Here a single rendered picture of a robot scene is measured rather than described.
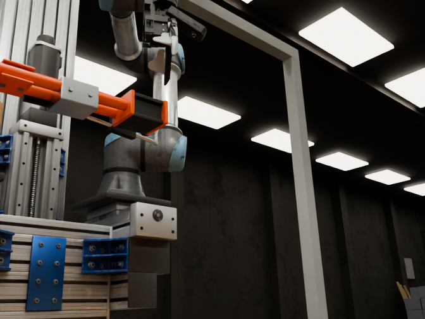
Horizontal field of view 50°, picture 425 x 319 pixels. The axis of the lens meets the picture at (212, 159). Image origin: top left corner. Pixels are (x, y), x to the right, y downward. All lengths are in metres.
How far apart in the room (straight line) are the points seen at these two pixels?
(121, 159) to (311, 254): 2.83
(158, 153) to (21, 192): 0.41
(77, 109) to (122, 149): 0.61
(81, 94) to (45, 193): 0.62
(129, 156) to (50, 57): 0.40
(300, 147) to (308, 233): 0.79
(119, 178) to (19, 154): 0.29
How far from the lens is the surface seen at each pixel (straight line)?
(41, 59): 1.53
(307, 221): 4.08
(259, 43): 4.42
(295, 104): 4.42
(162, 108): 0.90
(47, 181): 1.41
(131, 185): 1.39
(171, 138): 1.44
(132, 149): 1.43
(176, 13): 1.22
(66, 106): 0.83
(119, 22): 1.45
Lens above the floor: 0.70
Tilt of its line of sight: 19 degrees up
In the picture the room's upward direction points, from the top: 2 degrees counter-clockwise
